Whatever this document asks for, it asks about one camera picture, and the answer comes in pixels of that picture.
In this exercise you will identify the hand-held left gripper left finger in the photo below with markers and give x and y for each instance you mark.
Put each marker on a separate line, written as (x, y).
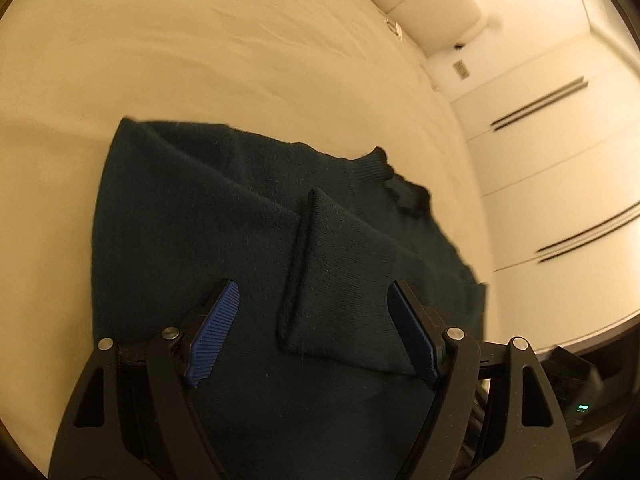
(212, 330)

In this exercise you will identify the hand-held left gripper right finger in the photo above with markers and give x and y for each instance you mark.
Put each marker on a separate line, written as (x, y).
(414, 332)

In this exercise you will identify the dark green knit sweater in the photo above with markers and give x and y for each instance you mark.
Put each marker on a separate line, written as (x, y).
(240, 240)

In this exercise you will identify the white wardrobe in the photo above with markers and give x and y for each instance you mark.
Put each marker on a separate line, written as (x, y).
(560, 160)

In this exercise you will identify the small white tag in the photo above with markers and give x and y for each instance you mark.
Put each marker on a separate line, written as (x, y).
(395, 27)

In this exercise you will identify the cream padded headboard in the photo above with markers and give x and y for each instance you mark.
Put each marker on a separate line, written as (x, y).
(435, 7)

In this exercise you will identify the wall socket plate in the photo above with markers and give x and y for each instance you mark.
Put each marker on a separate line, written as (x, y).
(461, 69)

